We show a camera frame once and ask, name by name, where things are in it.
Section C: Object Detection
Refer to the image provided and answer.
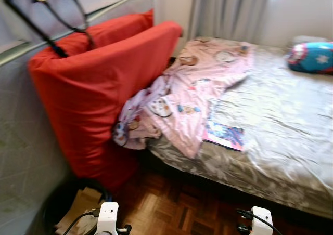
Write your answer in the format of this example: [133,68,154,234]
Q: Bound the colourful comic book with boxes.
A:
[202,120,246,152]

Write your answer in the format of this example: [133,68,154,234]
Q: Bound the brown cardboard scraps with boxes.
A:
[56,187,105,233]

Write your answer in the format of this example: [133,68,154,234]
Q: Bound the bed with beige floral sheet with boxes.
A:
[146,36,333,220]

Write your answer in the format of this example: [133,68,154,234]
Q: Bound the red covered folded mattress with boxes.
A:
[29,9,183,192]

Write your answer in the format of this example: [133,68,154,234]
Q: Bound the pink cartoon print blanket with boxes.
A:
[113,37,255,159]

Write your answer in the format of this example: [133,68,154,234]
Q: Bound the star and stripes bolster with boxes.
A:
[287,42,333,74]

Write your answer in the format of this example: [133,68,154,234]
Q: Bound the grey curtain panel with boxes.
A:
[188,0,276,41]

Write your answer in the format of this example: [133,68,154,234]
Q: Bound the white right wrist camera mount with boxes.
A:
[249,206,274,235]

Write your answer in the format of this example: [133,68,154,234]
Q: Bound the white handbag with black handles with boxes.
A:
[0,0,95,59]

